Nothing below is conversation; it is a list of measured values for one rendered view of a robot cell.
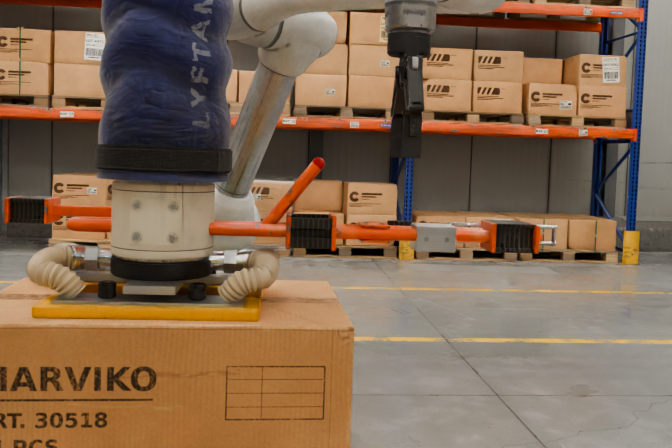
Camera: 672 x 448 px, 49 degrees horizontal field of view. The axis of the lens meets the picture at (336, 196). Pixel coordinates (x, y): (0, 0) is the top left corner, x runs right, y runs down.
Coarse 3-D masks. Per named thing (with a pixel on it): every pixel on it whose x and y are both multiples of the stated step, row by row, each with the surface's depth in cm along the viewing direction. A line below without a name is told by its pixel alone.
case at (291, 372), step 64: (0, 320) 107; (64, 320) 108; (128, 320) 110; (320, 320) 114; (0, 384) 106; (64, 384) 107; (128, 384) 108; (192, 384) 109; (256, 384) 110; (320, 384) 111
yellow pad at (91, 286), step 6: (84, 282) 129; (90, 282) 130; (96, 282) 130; (120, 282) 130; (126, 282) 130; (84, 288) 128; (90, 288) 128; (96, 288) 128; (120, 288) 129; (180, 288) 129; (186, 288) 129; (210, 288) 130; (216, 288) 130; (180, 294) 129; (186, 294) 129; (210, 294) 130; (216, 294) 130; (252, 294) 130; (258, 294) 130
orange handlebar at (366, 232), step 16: (64, 208) 147; (80, 208) 147; (96, 208) 148; (80, 224) 120; (96, 224) 120; (224, 224) 122; (240, 224) 123; (256, 224) 123; (272, 224) 123; (352, 224) 129; (368, 224) 125; (384, 224) 126; (368, 240) 124; (384, 240) 125; (400, 240) 125; (464, 240) 125; (480, 240) 126
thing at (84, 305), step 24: (192, 288) 114; (48, 312) 109; (72, 312) 109; (96, 312) 110; (120, 312) 110; (144, 312) 110; (168, 312) 110; (192, 312) 111; (216, 312) 111; (240, 312) 111
